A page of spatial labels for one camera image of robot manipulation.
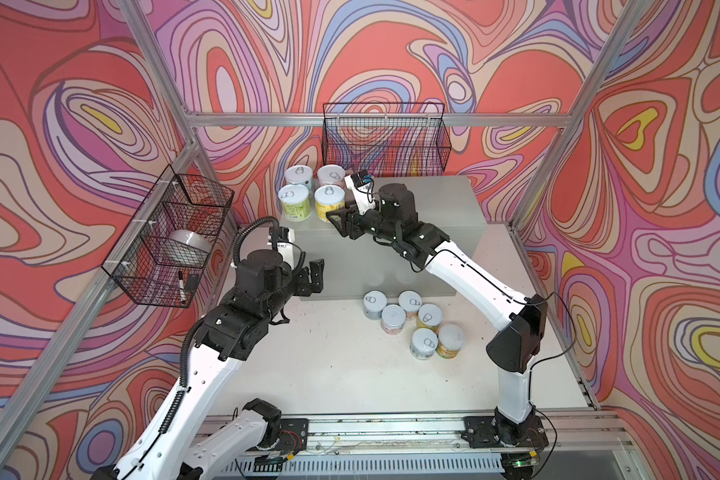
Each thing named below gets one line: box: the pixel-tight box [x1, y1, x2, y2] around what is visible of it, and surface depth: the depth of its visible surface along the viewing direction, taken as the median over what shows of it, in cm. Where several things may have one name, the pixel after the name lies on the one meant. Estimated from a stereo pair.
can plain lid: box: [381, 304, 407, 335], surface depth 90 cm
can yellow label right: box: [417, 303, 443, 333], surface depth 90 cm
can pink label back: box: [398, 289, 423, 320], surface depth 93 cm
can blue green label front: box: [409, 328, 439, 361], surface depth 86 cm
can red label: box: [284, 165, 313, 191], surface depth 78 cm
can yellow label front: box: [315, 200, 345, 223], surface depth 72 cm
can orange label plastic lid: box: [436, 323, 465, 359], surface depth 84 cm
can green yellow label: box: [278, 184, 311, 222], surface depth 73 cm
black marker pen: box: [178, 270, 187, 303], surface depth 74 cm
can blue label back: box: [363, 290, 388, 320], surface depth 94 cm
